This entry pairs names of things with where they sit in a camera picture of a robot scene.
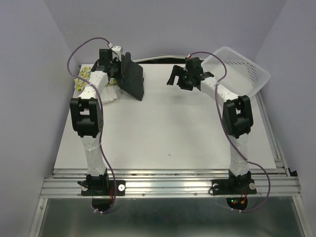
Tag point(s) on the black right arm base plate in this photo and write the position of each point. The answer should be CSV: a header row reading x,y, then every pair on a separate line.
x,y
237,193

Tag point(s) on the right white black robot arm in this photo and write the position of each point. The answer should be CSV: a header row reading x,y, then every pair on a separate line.
x,y
236,119

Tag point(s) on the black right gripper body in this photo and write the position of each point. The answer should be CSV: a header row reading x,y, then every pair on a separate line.
x,y
184,80

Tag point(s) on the white pleated skirt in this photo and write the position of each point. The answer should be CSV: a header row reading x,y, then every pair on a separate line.
x,y
110,93

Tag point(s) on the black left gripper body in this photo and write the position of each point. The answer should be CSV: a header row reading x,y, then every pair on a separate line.
x,y
118,68

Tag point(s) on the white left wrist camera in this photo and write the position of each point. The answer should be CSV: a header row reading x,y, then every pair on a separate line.
x,y
118,51

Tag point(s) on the white plastic basket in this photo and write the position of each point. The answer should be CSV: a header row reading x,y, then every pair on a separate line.
x,y
234,75

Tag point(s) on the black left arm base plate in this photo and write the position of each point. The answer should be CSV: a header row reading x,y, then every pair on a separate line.
x,y
102,197

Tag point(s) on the black skirt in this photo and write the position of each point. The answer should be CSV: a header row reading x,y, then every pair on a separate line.
x,y
130,78

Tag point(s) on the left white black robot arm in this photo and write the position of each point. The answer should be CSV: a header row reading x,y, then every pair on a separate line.
x,y
87,121

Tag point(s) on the aluminium extrusion rail frame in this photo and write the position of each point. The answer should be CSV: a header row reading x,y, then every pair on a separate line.
x,y
172,183

